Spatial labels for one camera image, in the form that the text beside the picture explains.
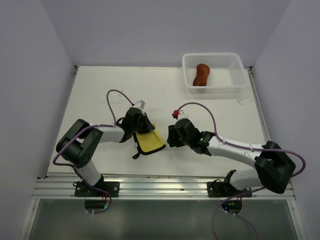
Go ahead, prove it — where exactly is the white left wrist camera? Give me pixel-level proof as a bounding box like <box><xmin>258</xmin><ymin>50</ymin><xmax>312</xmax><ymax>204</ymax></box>
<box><xmin>133</xmin><ymin>100</ymin><xmax>146</xmax><ymax>110</ymax></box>

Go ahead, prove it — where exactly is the aluminium table edge rail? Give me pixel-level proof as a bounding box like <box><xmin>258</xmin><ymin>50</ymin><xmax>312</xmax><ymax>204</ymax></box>
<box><xmin>32</xmin><ymin>176</ymin><xmax>296</xmax><ymax>201</ymax></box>

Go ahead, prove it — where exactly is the aluminium right side rail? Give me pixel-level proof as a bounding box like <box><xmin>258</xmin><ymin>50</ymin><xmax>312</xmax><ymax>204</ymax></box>
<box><xmin>245</xmin><ymin>67</ymin><xmax>271</xmax><ymax>141</ymax></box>

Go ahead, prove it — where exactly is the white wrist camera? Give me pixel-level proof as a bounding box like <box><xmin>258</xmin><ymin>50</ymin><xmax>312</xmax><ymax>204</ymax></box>
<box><xmin>172</xmin><ymin>110</ymin><xmax>189</xmax><ymax>121</ymax></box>
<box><xmin>133</xmin><ymin>100</ymin><xmax>146</xmax><ymax>110</ymax></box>

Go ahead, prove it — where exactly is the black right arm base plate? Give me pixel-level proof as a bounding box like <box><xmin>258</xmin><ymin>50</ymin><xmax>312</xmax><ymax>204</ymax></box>
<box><xmin>206</xmin><ymin>181</ymin><xmax>252</xmax><ymax>198</ymax></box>

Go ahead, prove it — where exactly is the brown microfiber towel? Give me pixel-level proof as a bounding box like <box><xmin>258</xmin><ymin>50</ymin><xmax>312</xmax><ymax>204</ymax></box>
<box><xmin>193</xmin><ymin>63</ymin><xmax>211</xmax><ymax>87</ymax></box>

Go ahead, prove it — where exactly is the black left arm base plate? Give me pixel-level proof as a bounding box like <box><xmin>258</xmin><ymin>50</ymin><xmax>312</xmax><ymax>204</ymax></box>
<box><xmin>72</xmin><ymin>181</ymin><xmax>120</xmax><ymax>198</ymax></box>

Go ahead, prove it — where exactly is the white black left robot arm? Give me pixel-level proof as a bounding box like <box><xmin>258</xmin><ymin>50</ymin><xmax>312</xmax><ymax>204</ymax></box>
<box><xmin>53</xmin><ymin>107</ymin><xmax>156</xmax><ymax>197</ymax></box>

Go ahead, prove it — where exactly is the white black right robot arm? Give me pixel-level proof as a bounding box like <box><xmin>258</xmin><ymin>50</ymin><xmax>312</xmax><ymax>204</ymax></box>
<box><xmin>167</xmin><ymin>118</ymin><xmax>296</xmax><ymax>197</ymax></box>

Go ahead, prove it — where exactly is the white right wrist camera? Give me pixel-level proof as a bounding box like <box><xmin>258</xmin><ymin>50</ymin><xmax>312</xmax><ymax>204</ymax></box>
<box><xmin>172</xmin><ymin>110</ymin><xmax>189</xmax><ymax>121</ymax></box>

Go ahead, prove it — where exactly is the yellow microfiber towel black trim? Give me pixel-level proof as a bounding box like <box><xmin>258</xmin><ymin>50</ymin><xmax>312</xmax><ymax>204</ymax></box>
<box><xmin>132</xmin><ymin>123</ymin><xmax>166</xmax><ymax>159</ymax></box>

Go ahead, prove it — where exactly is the white perforated plastic basket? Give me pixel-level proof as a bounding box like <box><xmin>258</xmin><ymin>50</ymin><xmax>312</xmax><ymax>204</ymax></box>
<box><xmin>182</xmin><ymin>52</ymin><xmax>249</xmax><ymax>94</ymax></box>

